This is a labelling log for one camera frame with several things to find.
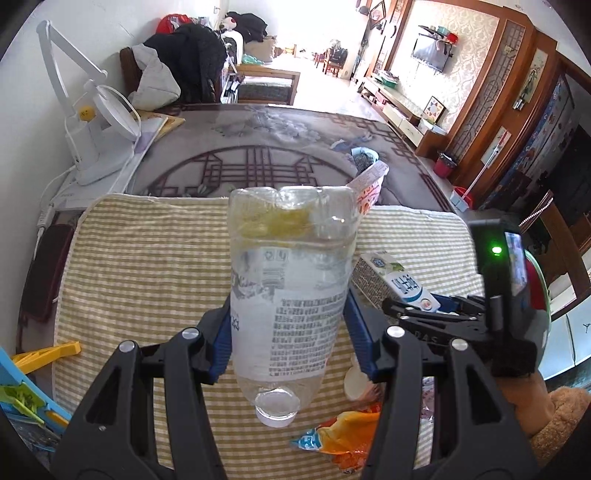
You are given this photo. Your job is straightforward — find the white power strip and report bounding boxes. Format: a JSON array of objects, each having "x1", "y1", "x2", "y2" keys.
[{"x1": 36, "y1": 150, "x2": 141, "y2": 232}]

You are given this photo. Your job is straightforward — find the wooden television cabinet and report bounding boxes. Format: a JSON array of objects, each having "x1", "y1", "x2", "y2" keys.
[{"x1": 359, "y1": 75, "x2": 450, "y2": 161}]

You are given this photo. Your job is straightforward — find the white bead string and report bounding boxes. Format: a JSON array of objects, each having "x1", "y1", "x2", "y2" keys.
[{"x1": 518, "y1": 195, "x2": 556, "y2": 228}]

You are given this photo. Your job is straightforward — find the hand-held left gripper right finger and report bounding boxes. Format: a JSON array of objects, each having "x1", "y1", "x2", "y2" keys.
[{"x1": 344, "y1": 288, "x2": 541, "y2": 480}]

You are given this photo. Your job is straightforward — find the hanging wall scroll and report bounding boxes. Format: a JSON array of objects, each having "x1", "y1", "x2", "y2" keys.
[{"x1": 514, "y1": 50, "x2": 546, "y2": 110}]

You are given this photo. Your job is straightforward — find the white desk lamp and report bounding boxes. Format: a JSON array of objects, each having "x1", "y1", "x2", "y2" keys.
[{"x1": 36, "y1": 19, "x2": 145, "y2": 186}]

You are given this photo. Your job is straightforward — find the white mop handle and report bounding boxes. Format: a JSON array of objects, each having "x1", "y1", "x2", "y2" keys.
[{"x1": 464, "y1": 138, "x2": 506, "y2": 197}]

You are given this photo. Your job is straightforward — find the blue mop bucket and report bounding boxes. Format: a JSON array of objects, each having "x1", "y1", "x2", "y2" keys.
[{"x1": 449, "y1": 186, "x2": 477, "y2": 212}]

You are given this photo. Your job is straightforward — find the grey patterned table cover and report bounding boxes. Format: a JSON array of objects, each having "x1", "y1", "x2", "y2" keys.
[{"x1": 128, "y1": 103, "x2": 456, "y2": 214}]

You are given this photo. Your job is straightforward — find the white paper scrap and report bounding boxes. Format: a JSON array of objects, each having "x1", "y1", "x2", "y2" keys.
[{"x1": 344, "y1": 366, "x2": 371, "y2": 401}]

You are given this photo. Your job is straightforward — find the colourful plastic toy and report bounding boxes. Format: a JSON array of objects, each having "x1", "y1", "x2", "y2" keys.
[{"x1": 0, "y1": 340, "x2": 82, "y2": 437}]

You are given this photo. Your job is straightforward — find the carved wooden chair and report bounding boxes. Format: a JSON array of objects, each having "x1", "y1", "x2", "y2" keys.
[{"x1": 519, "y1": 188, "x2": 591, "y2": 320}]

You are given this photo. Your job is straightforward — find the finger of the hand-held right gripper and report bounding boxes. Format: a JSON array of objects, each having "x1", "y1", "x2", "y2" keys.
[
  {"x1": 381, "y1": 294, "x2": 489, "y2": 324},
  {"x1": 401, "y1": 318, "x2": 493, "y2": 366}
]

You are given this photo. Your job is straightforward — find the yellow striped mat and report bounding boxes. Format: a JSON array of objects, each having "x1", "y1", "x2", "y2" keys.
[{"x1": 52, "y1": 194, "x2": 486, "y2": 472}]

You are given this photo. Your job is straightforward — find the small wooden chair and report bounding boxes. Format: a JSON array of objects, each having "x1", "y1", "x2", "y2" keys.
[{"x1": 322, "y1": 45, "x2": 348, "y2": 75}]

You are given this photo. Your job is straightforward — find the clear plastic bottle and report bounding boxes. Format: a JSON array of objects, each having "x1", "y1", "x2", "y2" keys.
[{"x1": 228, "y1": 185, "x2": 359, "y2": 428}]

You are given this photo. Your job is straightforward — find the wall television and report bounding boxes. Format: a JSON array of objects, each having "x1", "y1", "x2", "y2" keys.
[{"x1": 412, "y1": 36, "x2": 450, "y2": 75}]

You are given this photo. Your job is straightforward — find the patchwork picture frame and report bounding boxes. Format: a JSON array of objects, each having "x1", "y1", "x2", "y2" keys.
[{"x1": 422, "y1": 95, "x2": 448, "y2": 124}]

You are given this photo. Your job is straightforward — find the orange snack bag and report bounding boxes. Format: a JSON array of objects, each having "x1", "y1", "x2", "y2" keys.
[{"x1": 290, "y1": 401, "x2": 385, "y2": 474}]

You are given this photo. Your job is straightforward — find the small red floor bin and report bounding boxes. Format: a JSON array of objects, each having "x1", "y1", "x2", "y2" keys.
[{"x1": 435, "y1": 151, "x2": 459, "y2": 179}]

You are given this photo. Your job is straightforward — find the crumpled blue white wrapper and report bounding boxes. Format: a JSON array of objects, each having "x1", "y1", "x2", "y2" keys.
[{"x1": 351, "y1": 146, "x2": 382, "y2": 178}]

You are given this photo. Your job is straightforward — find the yellow book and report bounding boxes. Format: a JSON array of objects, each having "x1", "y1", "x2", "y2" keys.
[{"x1": 134, "y1": 111, "x2": 186, "y2": 145}]

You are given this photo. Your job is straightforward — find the white milk carton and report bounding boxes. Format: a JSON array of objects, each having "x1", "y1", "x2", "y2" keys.
[{"x1": 350, "y1": 250, "x2": 440, "y2": 313}]

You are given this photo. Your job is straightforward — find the red bin with green rim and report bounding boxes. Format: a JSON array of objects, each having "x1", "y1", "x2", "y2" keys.
[{"x1": 524, "y1": 255, "x2": 553, "y2": 334}]

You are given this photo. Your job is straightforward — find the crumpled silver wrapper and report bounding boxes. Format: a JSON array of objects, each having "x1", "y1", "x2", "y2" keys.
[{"x1": 419, "y1": 376, "x2": 438, "y2": 424}]

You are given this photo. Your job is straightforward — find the black jacket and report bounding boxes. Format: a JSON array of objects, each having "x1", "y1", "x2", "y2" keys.
[{"x1": 142, "y1": 23, "x2": 228, "y2": 103}]

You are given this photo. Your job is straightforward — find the red bag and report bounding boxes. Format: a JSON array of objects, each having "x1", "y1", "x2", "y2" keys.
[{"x1": 156, "y1": 14, "x2": 191, "y2": 36}]

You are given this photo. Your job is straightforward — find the white pink printed packet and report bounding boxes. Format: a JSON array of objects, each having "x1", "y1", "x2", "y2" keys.
[{"x1": 350, "y1": 160, "x2": 389, "y2": 216}]

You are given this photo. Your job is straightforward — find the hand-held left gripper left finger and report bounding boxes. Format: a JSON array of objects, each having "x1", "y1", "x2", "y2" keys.
[{"x1": 50, "y1": 295, "x2": 232, "y2": 480}]

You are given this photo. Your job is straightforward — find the wooden sofa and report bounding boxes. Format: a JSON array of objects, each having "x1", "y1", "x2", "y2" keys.
[{"x1": 229, "y1": 64, "x2": 302, "y2": 105}]

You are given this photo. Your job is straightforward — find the printed door curtain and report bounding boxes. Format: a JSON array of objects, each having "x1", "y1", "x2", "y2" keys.
[{"x1": 479, "y1": 75, "x2": 581, "y2": 209}]

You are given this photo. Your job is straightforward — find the white padded coat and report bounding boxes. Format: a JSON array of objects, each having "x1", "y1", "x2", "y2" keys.
[{"x1": 127, "y1": 45, "x2": 182, "y2": 110}]

